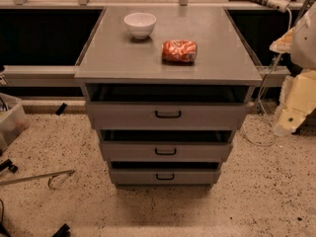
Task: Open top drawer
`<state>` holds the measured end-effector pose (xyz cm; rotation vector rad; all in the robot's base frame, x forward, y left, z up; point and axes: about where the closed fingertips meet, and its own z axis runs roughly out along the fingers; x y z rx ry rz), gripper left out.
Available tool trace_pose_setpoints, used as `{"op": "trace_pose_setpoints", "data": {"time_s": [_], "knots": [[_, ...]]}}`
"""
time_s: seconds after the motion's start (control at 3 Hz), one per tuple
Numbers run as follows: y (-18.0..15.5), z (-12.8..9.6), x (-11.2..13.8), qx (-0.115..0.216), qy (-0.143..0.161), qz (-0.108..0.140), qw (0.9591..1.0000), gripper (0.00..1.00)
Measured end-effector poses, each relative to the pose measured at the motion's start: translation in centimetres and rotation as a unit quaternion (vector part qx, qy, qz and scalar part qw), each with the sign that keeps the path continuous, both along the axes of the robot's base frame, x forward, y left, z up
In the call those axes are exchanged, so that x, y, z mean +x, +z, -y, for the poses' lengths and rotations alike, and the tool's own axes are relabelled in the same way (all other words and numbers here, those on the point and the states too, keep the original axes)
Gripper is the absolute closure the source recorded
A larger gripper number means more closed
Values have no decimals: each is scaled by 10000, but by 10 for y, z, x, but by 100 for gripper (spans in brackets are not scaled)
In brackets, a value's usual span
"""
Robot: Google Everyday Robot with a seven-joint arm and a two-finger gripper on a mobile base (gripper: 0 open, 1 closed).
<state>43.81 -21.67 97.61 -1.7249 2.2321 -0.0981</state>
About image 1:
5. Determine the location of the black bracket at left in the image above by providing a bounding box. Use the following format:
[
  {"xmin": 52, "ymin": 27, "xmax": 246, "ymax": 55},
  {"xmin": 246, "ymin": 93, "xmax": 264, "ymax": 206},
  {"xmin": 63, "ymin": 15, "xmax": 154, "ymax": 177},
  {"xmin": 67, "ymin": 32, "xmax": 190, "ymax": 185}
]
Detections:
[{"xmin": 0, "ymin": 159, "xmax": 18, "ymax": 173}]

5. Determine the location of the orange snack bag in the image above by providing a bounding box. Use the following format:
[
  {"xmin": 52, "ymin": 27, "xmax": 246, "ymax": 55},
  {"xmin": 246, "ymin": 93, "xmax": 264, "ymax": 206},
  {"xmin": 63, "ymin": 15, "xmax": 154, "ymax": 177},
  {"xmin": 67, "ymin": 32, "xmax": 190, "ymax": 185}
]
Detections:
[{"xmin": 162, "ymin": 39, "xmax": 198, "ymax": 62}]

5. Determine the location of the small black floor clip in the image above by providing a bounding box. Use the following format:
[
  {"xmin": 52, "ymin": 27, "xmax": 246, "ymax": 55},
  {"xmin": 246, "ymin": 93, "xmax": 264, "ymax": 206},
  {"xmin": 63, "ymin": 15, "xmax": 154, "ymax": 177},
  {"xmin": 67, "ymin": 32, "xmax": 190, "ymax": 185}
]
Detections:
[{"xmin": 55, "ymin": 103, "xmax": 67, "ymax": 116}]

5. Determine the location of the black object bottom edge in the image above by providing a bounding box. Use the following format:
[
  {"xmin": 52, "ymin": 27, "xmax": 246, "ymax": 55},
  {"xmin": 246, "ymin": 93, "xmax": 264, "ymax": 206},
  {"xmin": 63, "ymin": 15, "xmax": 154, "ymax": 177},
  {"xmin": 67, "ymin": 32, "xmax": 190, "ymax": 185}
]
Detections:
[{"xmin": 52, "ymin": 224, "xmax": 70, "ymax": 237}]

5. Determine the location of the grey bottom drawer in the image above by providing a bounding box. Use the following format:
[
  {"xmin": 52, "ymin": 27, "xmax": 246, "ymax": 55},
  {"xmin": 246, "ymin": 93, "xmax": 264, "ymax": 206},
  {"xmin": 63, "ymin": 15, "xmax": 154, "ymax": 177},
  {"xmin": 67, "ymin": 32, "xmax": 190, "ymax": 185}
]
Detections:
[{"xmin": 110, "ymin": 169, "xmax": 221, "ymax": 186}]

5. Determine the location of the grey middle drawer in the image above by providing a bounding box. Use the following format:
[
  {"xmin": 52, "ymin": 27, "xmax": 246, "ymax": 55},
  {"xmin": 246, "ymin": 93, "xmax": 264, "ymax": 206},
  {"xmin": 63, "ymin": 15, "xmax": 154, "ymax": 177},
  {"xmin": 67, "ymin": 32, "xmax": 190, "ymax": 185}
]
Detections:
[{"xmin": 100, "ymin": 141, "xmax": 233, "ymax": 162}]

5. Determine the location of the grey drawer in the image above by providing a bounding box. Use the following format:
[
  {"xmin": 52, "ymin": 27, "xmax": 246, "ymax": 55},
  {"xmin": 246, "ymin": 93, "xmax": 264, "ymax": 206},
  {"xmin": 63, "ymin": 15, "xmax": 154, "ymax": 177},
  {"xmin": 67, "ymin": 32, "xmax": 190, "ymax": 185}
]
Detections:
[
  {"xmin": 100, "ymin": 141, "xmax": 233, "ymax": 162},
  {"xmin": 110, "ymin": 169, "xmax": 221, "ymax": 186},
  {"xmin": 86, "ymin": 103, "xmax": 246, "ymax": 130}
]

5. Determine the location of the white cable on floor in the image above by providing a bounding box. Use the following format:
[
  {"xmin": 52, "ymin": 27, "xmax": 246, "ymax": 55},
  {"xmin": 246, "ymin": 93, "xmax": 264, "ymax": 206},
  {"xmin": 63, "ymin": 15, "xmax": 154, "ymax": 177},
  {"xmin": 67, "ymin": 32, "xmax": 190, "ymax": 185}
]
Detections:
[{"xmin": 241, "ymin": 7, "xmax": 294, "ymax": 148}]

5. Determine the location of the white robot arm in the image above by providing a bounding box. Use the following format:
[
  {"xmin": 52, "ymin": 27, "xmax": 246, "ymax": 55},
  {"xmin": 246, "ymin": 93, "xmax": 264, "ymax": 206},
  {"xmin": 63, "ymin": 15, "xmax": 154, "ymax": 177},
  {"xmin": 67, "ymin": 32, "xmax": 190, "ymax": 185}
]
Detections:
[{"xmin": 270, "ymin": 3, "xmax": 316, "ymax": 136}]

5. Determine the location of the grey top drawer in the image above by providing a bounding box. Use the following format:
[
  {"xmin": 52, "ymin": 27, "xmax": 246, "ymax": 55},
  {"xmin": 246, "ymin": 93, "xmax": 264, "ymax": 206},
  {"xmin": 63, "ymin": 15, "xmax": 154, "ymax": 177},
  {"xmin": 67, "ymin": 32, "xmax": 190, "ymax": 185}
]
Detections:
[{"xmin": 86, "ymin": 103, "xmax": 246, "ymax": 130}]

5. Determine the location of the white ceramic bowl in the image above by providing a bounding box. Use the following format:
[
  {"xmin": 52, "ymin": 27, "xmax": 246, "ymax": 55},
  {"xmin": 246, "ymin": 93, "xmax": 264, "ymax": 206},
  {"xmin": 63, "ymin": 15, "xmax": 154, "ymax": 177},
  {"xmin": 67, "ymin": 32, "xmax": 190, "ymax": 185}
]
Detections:
[{"xmin": 124, "ymin": 13, "xmax": 157, "ymax": 40}]

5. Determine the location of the long metal rod tool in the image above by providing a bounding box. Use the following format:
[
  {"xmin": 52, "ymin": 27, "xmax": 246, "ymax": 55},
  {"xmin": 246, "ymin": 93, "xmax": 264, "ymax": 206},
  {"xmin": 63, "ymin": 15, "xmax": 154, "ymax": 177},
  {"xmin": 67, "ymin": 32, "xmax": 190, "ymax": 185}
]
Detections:
[{"xmin": 0, "ymin": 170, "xmax": 75, "ymax": 187}]

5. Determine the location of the grey drawer cabinet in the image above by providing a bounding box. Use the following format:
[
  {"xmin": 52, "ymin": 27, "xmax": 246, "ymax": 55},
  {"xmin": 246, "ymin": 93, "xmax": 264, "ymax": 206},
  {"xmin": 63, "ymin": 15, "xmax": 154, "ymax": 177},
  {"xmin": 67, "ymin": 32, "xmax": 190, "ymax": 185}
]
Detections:
[{"xmin": 75, "ymin": 5, "xmax": 262, "ymax": 172}]

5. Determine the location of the clear plastic storage bin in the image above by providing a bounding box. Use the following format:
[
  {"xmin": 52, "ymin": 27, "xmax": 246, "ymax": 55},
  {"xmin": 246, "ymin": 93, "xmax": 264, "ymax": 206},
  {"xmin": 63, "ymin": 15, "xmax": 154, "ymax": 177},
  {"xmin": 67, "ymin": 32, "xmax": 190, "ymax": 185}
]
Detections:
[{"xmin": 0, "ymin": 93, "xmax": 30, "ymax": 152}]

